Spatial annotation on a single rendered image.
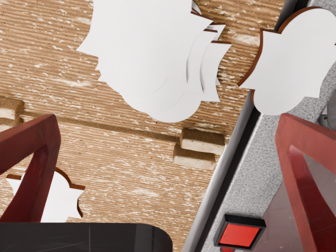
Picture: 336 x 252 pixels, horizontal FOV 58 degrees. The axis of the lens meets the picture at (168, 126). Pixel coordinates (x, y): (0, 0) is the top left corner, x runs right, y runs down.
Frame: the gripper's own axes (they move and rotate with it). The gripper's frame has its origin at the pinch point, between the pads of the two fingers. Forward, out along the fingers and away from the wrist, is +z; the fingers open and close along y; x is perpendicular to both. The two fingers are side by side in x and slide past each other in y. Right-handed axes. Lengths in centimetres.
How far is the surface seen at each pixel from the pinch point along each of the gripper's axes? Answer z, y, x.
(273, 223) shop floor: 114, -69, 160
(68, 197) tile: 22.6, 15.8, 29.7
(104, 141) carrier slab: 23.6, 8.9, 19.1
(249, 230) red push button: 23.6, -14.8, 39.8
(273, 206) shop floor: 114, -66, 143
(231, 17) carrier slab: 23.7, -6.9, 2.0
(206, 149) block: 20.8, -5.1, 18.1
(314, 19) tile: 23.4, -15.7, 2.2
